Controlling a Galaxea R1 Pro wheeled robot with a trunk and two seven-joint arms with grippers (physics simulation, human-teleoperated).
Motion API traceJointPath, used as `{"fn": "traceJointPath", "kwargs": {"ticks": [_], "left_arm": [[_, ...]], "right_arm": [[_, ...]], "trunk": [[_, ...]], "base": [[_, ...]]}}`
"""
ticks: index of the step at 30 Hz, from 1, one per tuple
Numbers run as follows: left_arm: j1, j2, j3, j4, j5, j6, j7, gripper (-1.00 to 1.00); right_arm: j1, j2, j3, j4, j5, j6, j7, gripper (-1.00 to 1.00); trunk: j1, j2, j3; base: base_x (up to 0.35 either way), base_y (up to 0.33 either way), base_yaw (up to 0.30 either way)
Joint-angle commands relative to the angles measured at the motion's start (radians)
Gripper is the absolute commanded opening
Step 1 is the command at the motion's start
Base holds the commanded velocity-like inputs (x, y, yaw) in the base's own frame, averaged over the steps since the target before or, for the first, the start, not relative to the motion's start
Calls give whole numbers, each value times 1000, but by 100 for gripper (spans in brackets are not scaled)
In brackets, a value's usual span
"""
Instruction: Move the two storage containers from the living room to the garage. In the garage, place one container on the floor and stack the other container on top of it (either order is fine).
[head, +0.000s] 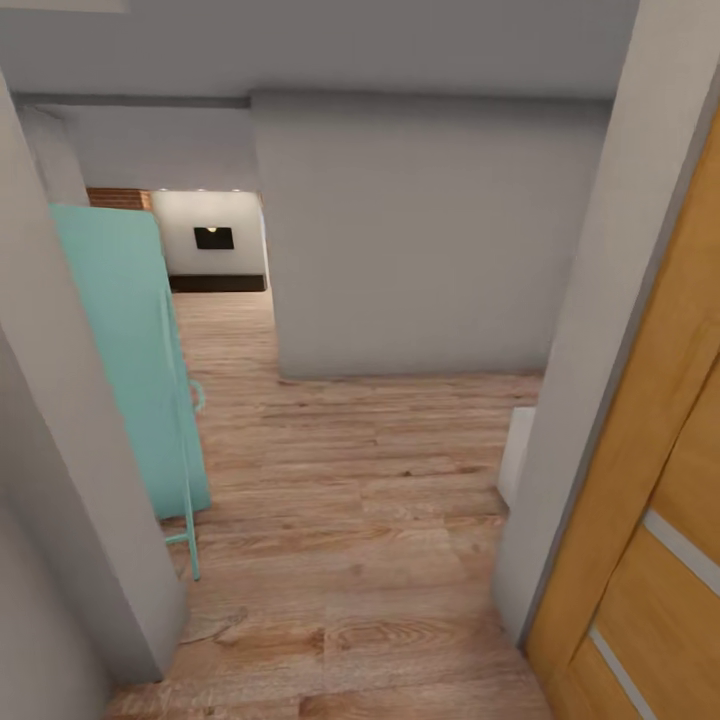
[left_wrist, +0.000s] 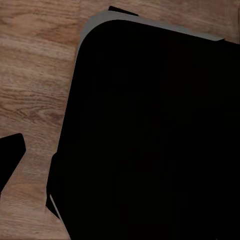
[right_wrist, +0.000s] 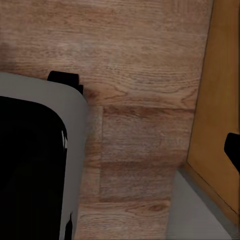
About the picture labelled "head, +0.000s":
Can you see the cabinet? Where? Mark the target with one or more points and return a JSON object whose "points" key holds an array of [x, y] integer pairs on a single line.
{"points": [[183, 283]]}

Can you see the wall mounted tv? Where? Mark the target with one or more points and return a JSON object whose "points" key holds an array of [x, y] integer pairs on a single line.
{"points": [[213, 237]]}

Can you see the standing mirror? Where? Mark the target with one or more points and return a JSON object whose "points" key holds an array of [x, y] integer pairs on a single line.
{"points": [[117, 262]]}

